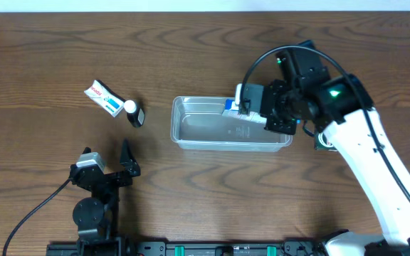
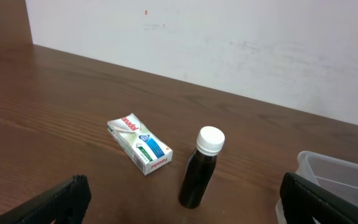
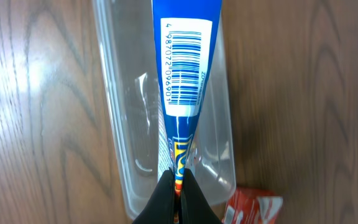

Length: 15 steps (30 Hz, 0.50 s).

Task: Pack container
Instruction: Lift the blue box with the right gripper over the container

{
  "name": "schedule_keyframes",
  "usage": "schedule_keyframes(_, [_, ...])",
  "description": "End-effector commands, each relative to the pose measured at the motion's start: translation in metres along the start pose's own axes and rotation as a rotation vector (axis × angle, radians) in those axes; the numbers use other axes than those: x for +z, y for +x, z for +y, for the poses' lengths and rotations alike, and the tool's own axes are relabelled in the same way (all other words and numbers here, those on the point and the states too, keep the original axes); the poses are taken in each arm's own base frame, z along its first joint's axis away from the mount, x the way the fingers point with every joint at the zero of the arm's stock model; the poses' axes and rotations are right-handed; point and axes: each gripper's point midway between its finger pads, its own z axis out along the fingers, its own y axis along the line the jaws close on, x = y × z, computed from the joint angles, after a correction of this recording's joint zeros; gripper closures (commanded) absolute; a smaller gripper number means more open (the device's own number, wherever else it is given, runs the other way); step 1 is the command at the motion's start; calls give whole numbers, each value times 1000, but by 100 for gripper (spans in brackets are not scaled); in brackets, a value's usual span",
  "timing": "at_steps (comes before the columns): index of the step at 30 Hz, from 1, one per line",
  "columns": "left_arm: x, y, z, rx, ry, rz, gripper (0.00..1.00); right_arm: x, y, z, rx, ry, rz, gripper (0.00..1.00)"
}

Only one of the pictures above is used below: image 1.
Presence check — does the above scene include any dark bottle white cap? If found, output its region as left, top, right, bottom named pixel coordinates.
left=123, top=100, right=145, bottom=128

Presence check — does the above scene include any dark green round-label box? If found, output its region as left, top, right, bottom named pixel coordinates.
left=314, top=132, right=337, bottom=151

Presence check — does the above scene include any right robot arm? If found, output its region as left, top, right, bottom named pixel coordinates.
left=240, top=41, right=410, bottom=255

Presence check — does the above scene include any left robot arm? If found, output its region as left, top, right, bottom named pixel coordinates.
left=69, top=139, right=141, bottom=241

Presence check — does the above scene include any white green Panadol box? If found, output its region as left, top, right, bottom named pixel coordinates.
left=84, top=80, right=125, bottom=117

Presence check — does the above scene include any clear plastic container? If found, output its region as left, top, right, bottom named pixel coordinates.
left=170, top=96, right=293, bottom=152

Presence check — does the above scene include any black mounting rail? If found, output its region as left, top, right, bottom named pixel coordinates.
left=46, top=238, right=327, bottom=256

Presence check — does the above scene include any blue white medicine box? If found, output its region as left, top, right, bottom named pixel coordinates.
left=222, top=98, right=267, bottom=124

